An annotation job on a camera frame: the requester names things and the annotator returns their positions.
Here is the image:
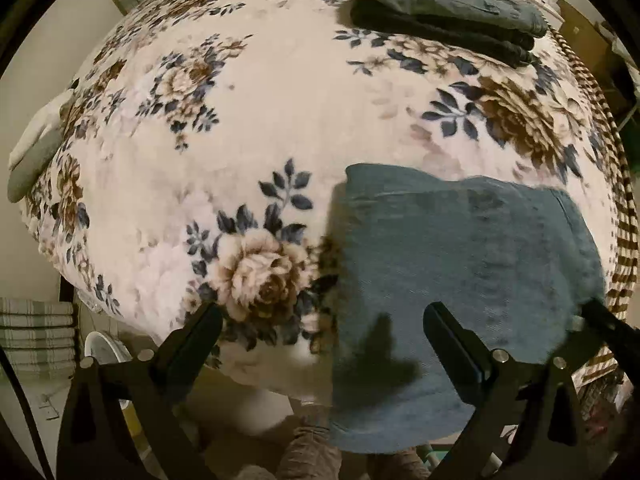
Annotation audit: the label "white grey pillow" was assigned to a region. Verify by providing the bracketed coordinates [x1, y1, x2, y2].
[6, 89, 76, 204]

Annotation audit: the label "folded dark jeans stack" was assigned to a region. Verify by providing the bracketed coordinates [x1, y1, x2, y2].
[350, 0, 548, 67]

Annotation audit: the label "brown checkered blanket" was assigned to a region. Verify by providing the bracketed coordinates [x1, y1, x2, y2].
[550, 29, 639, 322]

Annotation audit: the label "green striped folded cloth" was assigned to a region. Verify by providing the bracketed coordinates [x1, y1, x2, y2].
[0, 298, 77, 380]

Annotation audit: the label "cardboard box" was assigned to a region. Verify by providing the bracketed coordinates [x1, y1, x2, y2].
[558, 0, 618, 89]

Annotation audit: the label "blue denim pants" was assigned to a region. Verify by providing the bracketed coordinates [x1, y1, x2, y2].
[330, 164, 605, 454]

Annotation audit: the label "floral bedspread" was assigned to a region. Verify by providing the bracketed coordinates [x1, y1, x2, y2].
[20, 0, 615, 402]

